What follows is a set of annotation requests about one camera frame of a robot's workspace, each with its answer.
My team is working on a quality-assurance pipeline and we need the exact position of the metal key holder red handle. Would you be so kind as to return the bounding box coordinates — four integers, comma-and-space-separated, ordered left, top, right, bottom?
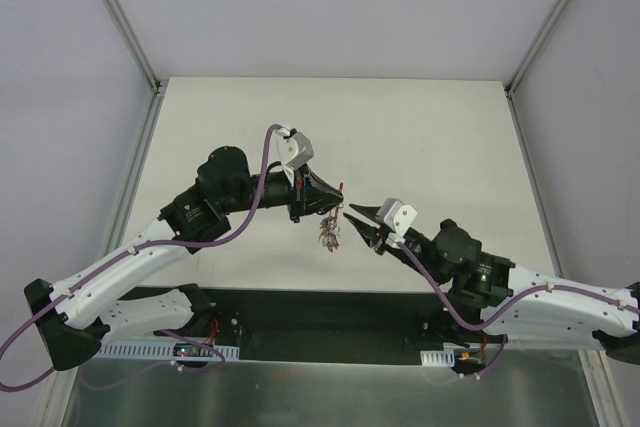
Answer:
318, 201, 344, 253

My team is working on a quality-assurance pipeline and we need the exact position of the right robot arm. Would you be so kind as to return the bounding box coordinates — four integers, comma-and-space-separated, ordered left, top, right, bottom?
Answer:
344, 198, 639, 365

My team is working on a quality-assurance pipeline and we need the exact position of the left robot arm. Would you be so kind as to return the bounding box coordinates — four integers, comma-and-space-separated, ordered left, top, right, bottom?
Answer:
24, 146, 343, 371

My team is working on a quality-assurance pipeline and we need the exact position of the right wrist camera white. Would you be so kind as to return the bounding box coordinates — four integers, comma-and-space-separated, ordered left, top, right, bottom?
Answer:
375, 198, 418, 245

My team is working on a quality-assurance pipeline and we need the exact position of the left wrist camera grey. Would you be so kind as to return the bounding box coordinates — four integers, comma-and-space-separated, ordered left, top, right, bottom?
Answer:
275, 127, 315, 187

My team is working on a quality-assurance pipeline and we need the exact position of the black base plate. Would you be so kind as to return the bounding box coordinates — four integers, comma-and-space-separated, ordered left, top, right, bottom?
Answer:
114, 286, 551, 362

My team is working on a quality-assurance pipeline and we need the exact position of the right white cable duct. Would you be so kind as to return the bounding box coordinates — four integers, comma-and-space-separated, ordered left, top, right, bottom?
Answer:
420, 348, 456, 368

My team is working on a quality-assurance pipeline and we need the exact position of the white cable duct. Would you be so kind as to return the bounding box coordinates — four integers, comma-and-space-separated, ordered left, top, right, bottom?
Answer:
420, 348, 456, 368
95, 340, 220, 363

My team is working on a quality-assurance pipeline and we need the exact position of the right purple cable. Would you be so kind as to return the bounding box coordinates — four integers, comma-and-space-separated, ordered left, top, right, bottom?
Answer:
397, 241, 640, 333

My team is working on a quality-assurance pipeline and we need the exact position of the purple cable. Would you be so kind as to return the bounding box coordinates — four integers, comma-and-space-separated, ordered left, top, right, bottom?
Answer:
397, 241, 640, 333
0, 123, 294, 392

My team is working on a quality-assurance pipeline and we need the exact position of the left aluminium frame post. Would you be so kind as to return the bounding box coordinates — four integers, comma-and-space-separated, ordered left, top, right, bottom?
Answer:
101, 0, 163, 94

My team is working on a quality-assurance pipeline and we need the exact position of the aluminium frame post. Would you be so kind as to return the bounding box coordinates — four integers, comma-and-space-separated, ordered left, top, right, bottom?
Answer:
504, 0, 573, 99
101, 0, 163, 94

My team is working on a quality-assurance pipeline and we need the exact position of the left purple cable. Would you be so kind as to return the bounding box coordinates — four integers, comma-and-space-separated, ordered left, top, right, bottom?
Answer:
0, 123, 294, 392

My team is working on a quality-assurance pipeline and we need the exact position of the left white cable duct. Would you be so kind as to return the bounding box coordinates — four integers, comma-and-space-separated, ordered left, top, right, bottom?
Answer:
95, 340, 220, 363

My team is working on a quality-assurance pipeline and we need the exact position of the right aluminium frame post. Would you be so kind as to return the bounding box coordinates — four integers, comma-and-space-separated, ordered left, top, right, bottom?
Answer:
504, 0, 573, 99

